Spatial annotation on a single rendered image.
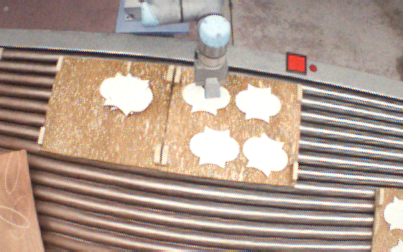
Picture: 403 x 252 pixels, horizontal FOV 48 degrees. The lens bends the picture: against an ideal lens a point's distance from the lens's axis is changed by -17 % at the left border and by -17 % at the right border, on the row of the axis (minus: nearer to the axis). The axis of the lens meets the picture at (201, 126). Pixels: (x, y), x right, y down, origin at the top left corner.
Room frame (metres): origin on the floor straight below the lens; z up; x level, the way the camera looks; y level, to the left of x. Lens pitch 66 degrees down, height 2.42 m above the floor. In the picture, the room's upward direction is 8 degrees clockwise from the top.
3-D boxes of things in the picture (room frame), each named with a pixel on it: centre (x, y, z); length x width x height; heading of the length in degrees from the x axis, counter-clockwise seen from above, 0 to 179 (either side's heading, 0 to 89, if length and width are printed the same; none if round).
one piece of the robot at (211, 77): (0.72, -0.01, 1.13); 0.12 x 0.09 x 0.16; 13
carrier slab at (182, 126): (0.67, -0.10, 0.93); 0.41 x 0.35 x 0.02; 90
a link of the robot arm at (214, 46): (0.75, 0.00, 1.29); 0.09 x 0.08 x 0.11; 15
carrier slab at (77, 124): (0.67, 0.31, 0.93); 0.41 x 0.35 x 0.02; 90
